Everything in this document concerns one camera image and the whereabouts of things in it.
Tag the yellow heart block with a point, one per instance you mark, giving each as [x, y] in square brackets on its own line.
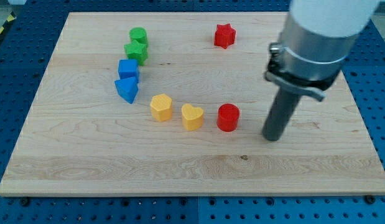
[192, 117]

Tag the light wooden board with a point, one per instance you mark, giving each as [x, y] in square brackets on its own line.
[81, 139]

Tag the yellow hexagon block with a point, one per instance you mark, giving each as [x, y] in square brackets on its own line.
[161, 107]

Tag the red cylinder block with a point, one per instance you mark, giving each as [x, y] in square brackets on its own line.
[228, 117]

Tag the red star block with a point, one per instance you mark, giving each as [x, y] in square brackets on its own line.
[224, 36]

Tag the green cylinder block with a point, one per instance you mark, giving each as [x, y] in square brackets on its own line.
[139, 34]

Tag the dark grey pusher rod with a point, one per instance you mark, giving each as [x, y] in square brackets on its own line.
[280, 113]

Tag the green star block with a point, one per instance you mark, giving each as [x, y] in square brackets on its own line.
[136, 50]

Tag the blue cube block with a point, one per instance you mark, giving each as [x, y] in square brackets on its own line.
[128, 68]

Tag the blue triangle block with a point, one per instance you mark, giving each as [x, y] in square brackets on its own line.
[127, 88]

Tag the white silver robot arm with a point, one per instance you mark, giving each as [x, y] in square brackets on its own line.
[316, 38]

